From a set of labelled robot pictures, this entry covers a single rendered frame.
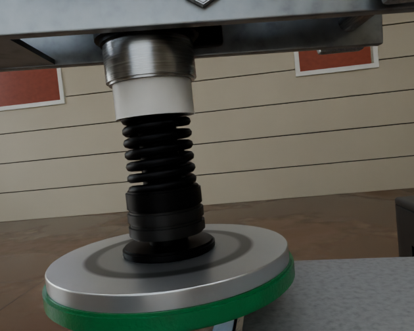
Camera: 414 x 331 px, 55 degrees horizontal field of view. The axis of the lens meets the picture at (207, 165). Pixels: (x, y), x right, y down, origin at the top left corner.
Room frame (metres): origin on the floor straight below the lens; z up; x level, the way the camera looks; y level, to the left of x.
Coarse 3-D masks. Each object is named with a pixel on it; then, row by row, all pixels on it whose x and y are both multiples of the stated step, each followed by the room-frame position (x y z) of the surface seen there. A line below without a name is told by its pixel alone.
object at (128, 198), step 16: (144, 144) 0.34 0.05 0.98; (128, 192) 0.34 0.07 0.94; (144, 192) 0.33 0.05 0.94; (160, 192) 0.33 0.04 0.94; (176, 192) 0.33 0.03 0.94; (192, 192) 0.34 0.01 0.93; (128, 208) 0.34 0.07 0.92; (144, 208) 0.33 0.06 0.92; (160, 208) 0.32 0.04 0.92; (176, 208) 0.33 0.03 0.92; (176, 240) 0.34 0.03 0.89
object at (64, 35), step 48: (0, 0) 0.30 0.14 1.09; (48, 0) 0.30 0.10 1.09; (96, 0) 0.30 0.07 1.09; (144, 0) 0.30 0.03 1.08; (192, 0) 0.29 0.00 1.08; (240, 0) 0.30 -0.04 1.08; (288, 0) 0.30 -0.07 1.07; (336, 0) 0.30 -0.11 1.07; (0, 48) 0.33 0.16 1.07; (48, 48) 0.41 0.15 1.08; (96, 48) 0.41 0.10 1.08; (240, 48) 0.41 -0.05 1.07; (288, 48) 0.41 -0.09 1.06; (336, 48) 0.42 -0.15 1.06
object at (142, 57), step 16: (128, 32) 0.32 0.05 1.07; (144, 32) 0.32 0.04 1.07; (160, 32) 0.32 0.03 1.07; (176, 32) 0.33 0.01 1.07; (192, 32) 0.35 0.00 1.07; (208, 32) 0.39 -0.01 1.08; (112, 48) 0.33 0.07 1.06; (128, 48) 0.32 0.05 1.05; (144, 48) 0.32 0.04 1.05; (160, 48) 0.32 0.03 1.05; (176, 48) 0.33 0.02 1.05; (192, 48) 0.35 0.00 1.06; (112, 64) 0.33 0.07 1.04; (128, 64) 0.32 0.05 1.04; (144, 64) 0.32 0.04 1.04; (160, 64) 0.32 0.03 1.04; (176, 64) 0.33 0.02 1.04; (192, 64) 0.34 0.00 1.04; (112, 80) 0.33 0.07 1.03; (192, 80) 0.36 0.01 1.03
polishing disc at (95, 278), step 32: (224, 224) 0.45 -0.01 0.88; (64, 256) 0.37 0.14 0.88; (96, 256) 0.36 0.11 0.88; (224, 256) 0.32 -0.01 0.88; (256, 256) 0.31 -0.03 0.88; (288, 256) 0.33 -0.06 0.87; (64, 288) 0.28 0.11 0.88; (96, 288) 0.27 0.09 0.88; (128, 288) 0.26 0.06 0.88; (160, 288) 0.26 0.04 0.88; (192, 288) 0.25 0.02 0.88; (224, 288) 0.26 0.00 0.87
